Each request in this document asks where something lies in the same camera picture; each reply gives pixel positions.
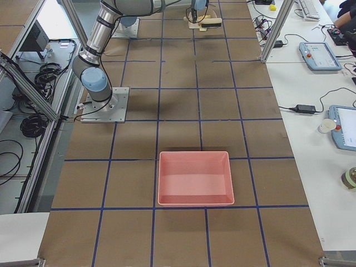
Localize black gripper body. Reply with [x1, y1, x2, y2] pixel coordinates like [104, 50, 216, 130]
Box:
[186, 0, 209, 23]

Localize beige plastic dustpan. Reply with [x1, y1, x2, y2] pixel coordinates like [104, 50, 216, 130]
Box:
[184, 10, 222, 32]

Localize beige hand brush black bristles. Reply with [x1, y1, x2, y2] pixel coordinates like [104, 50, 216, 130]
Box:
[183, 17, 222, 29]

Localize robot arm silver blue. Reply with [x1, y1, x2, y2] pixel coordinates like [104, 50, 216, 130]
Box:
[73, 1, 209, 120]

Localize pink plastic bin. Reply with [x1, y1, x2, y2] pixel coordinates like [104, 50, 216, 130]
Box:
[157, 151, 235, 207]

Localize yellow sponge block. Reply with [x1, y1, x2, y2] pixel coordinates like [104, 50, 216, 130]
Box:
[269, 4, 277, 11]

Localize white keyboard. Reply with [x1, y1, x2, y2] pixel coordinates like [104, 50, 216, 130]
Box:
[296, 0, 320, 21]

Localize far blue teach pendant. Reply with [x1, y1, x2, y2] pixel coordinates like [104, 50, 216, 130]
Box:
[299, 42, 342, 71]

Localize blue teach pendant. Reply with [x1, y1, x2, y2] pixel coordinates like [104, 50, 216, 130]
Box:
[328, 105, 355, 151]
[299, 42, 342, 71]

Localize black power adapter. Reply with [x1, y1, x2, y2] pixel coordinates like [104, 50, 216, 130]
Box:
[294, 104, 317, 114]

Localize black electronics box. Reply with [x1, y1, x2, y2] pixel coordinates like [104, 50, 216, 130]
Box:
[19, 20, 49, 52]

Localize white paper cup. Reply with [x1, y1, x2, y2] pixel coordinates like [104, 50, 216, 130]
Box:
[318, 118, 336, 134]

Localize near blue teach pendant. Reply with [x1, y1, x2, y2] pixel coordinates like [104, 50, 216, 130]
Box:
[328, 105, 355, 151]

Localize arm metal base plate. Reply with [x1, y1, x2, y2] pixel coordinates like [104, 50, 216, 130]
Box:
[80, 87, 130, 123]
[111, 17, 140, 39]

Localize aluminium frame post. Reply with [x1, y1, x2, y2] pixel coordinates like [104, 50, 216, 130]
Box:
[260, 0, 294, 63]

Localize coiled black cables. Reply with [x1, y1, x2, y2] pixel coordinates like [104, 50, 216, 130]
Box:
[20, 115, 48, 139]

